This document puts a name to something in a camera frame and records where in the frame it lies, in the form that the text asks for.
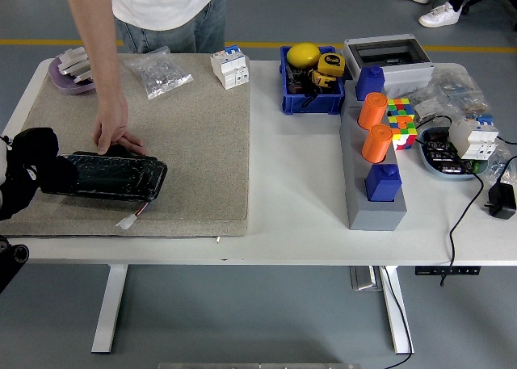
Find black rag white print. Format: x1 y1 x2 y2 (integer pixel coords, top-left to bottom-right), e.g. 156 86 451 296
0 127 80 221

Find blue plastic bin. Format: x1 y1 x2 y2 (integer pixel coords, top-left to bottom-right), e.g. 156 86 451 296
280 45 347 115

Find black power adapter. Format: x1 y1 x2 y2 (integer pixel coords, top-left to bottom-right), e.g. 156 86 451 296
483 155 517 220

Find purple oval tray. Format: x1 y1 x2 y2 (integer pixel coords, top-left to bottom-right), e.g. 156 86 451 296
48 48 98 95

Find dark module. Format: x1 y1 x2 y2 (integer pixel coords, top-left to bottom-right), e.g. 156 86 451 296
287 68 309 96

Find blue block peg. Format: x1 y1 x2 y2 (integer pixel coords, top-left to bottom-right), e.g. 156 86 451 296
355 65 385 103
364 163 404 203

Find black display panel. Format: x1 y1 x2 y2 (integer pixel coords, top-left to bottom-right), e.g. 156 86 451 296
40 144 169 203

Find yellow round dome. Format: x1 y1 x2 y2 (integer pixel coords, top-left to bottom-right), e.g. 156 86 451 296
286 41 322 69

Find white table leg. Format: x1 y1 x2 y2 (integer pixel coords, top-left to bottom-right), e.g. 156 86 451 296
379 265 414 354
90 263 129 354

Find person's right hand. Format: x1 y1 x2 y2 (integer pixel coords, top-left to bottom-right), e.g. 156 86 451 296
92 96 147 156

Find grey enclosure box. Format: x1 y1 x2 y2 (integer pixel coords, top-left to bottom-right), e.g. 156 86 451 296
342 34 435 98

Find black floor cable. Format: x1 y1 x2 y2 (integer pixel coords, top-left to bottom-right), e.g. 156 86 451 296
380 266 414 369

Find multicoloured puzzle cube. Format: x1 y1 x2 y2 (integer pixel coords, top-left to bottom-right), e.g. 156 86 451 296
385 98 418 151

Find dark electronic components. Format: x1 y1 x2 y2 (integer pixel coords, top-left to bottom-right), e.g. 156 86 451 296
423 128 474 174

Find grey-brown mat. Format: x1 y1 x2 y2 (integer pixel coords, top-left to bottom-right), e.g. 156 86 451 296
0 52 251 239

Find black table control panel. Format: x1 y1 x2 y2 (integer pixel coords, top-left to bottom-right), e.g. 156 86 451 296
414 266 481 276

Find pale blue bowl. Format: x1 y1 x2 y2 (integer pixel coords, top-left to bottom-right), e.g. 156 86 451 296
417 126 492 181

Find black cord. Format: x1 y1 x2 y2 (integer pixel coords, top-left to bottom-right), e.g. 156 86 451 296
414 115 485 287

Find grey metal box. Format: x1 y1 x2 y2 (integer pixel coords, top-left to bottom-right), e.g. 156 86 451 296
349 266 383 292

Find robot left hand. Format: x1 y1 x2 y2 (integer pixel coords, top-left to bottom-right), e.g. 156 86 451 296
0 134 13 187

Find clear bag of parts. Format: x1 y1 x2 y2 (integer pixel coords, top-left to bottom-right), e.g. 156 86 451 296
411 67 485 124
480 136 516 188

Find grey peg base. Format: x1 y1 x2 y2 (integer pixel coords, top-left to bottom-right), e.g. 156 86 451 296
338 80 407 231

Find white plug red wires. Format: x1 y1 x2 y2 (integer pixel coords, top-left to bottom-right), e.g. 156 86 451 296
116 200 157 229

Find clear bag of screws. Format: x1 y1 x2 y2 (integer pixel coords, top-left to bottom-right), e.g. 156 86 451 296
124 45 194 101

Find orange cylinder peg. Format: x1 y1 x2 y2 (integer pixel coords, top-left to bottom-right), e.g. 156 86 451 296
358 92 389 131
361 124 393 163

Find white circuit breaker blue toggles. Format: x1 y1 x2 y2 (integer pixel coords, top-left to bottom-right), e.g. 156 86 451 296
448 113 500 161
210 44 250 90

